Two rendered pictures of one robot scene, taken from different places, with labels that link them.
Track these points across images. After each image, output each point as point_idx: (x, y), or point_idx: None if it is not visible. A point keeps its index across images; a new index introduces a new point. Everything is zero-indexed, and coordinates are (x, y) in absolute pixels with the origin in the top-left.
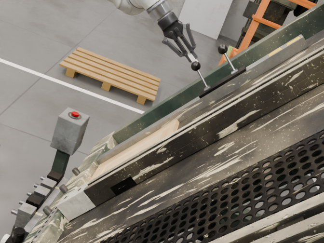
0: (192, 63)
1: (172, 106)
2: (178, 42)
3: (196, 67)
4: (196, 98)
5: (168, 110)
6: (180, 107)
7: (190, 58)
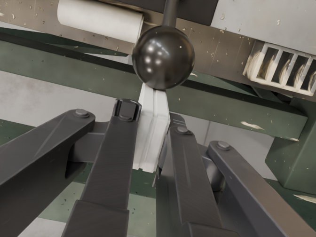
0: (172, 50)
1: (298, 210)
2: (188, 213)
3: (166, 25)
4: (234, 7)
5: (312, 211)
6: (309, 41)
7: (166, 106)
